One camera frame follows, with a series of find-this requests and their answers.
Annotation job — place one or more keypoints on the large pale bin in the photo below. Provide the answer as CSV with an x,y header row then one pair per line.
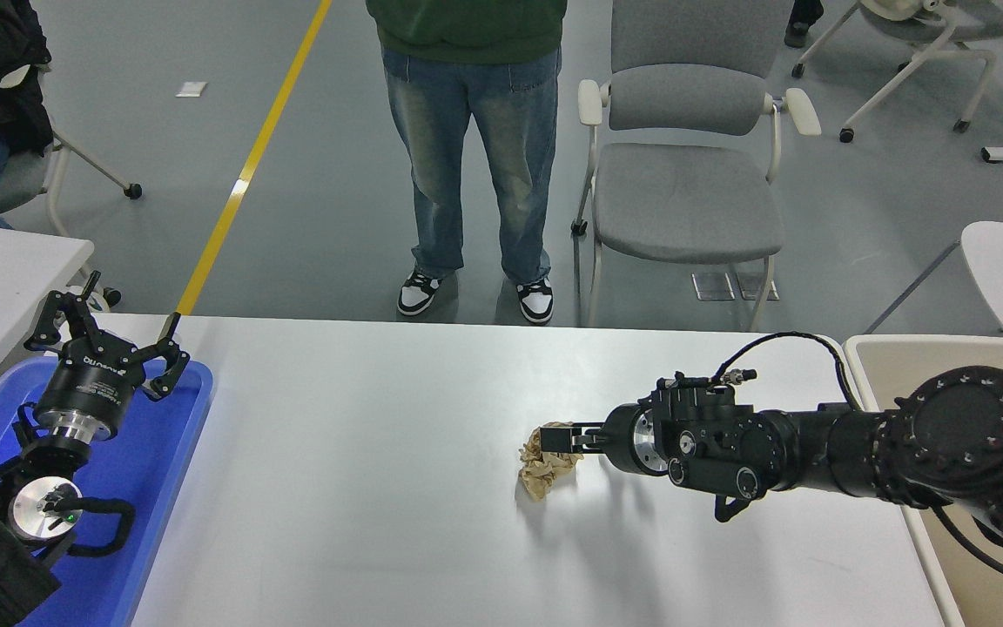
x,y
972,601

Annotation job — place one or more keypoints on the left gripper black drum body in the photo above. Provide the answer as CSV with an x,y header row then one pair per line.
x,y
88,383

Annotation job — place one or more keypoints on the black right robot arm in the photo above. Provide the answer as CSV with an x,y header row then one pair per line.
x,y
963,435

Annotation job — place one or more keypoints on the grey chair with white legs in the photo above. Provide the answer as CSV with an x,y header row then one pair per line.
x,y
18,178

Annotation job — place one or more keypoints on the white-framed wheeled chair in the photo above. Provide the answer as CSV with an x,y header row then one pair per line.
x,y
972,22

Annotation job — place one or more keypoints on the black caster wheel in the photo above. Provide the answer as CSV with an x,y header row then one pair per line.
x,y
111,298

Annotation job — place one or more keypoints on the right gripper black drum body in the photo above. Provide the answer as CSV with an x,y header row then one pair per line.
x,y
621,440

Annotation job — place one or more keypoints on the tan paper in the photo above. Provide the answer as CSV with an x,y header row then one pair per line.
x,y
541,475

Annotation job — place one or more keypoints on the metal floor socket plate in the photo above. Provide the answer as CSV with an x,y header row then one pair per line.
x,y
757,287
714,287

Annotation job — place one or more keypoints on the grey padded armchair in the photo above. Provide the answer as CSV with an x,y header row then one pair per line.
x,y
684,200

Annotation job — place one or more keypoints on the blue plastic tray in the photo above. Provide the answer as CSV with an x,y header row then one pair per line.
x,y
153,453

